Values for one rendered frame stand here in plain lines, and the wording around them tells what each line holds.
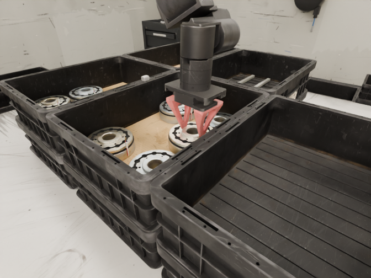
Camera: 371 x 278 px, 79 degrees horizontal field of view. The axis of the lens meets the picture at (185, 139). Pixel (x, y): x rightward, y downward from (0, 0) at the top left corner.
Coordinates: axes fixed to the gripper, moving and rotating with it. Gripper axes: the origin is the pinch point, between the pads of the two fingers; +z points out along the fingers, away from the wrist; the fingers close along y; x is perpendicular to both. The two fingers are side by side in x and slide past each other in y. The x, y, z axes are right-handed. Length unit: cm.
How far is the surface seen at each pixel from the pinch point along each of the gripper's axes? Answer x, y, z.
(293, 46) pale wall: -330, 84, 35
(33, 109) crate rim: 20.5, 25.8, -2.8
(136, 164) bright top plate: 12.7, 3.0, 3.6
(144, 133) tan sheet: 1.8, 13.9, 6.4
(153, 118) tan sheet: -5.0, 18.2, 6.3
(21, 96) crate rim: 20.1, 34.5, -2.9
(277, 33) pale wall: -328, 111, 22
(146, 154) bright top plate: 9.8, 3.7, 3.3
